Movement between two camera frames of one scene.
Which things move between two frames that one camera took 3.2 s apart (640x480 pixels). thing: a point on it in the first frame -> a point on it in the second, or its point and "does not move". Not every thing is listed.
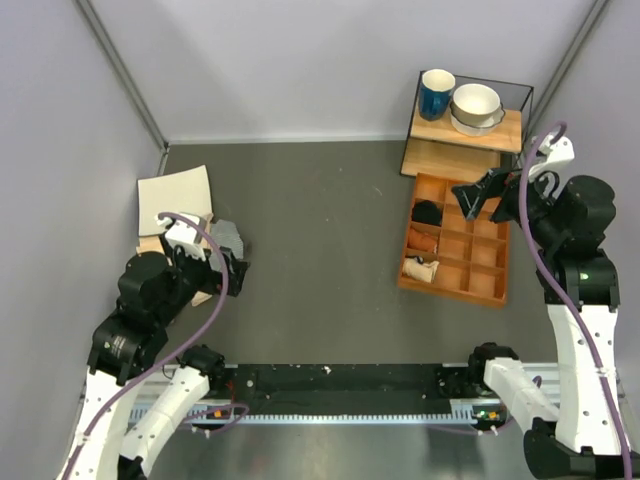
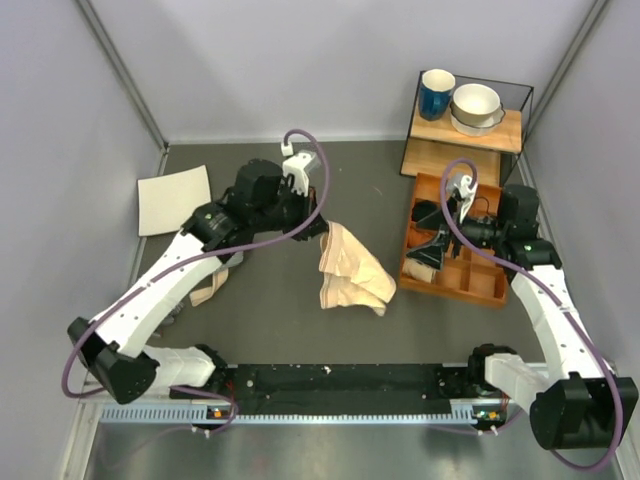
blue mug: x=435 y=93 does not move
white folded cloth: x=185 y=192 does not move
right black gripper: x=497 y=182 -> x=432 y=255
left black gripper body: x=205 y=277 -> x=294 y=209
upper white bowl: x=475 y=104 does not move
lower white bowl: x=474 y=130 does not move
